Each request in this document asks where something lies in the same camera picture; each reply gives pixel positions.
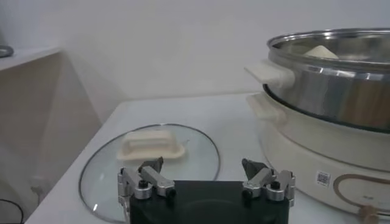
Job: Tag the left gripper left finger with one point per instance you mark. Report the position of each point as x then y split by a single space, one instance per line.
158 181

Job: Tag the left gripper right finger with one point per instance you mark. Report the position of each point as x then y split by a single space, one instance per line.
259 182

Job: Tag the white steamed baozi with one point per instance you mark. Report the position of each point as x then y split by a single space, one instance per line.
321 53

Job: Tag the perforated steel steamer basket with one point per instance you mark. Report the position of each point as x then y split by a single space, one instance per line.
329 91

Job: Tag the cream electric cooker base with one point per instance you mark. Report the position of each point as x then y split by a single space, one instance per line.
304 146

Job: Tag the grey round puck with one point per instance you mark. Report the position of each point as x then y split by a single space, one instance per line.
4 51

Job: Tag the white wall socket plug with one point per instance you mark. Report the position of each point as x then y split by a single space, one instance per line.
38 184

